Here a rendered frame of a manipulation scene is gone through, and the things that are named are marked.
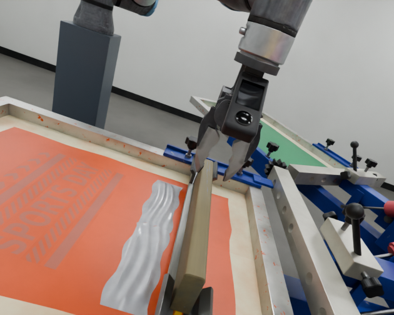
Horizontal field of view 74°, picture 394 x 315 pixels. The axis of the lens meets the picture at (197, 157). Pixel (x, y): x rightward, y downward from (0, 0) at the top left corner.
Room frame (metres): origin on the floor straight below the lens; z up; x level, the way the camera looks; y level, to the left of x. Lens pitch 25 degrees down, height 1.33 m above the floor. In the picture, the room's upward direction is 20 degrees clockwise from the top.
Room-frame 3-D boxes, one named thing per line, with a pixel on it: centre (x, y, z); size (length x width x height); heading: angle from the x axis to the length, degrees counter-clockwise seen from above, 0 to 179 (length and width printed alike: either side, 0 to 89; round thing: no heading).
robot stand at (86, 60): (1.08, 0.56, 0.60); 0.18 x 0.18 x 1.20; 10
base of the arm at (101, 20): (1.08, 0.56, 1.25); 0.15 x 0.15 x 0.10
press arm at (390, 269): (0.44, -0.39, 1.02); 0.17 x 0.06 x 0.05; 94
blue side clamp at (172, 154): (0.70, -0.05, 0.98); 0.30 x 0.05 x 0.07; 94
